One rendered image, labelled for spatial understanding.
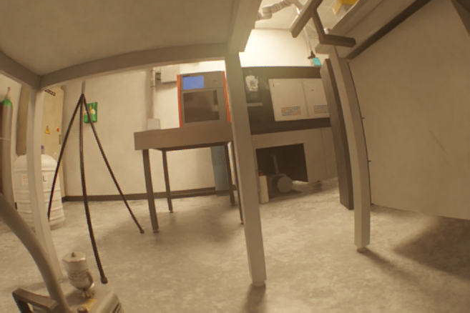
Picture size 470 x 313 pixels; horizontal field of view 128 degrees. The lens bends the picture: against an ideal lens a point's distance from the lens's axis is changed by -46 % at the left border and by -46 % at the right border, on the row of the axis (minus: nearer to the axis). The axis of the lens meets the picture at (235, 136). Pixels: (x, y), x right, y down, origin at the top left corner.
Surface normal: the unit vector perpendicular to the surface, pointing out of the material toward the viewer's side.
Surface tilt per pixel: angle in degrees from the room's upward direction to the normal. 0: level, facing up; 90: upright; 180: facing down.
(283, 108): 90
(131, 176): 90
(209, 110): 90
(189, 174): 90
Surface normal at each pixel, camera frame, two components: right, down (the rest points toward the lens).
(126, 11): 0.12, 0.99
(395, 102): -0.99, 0.10
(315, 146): 0.13, -0.13
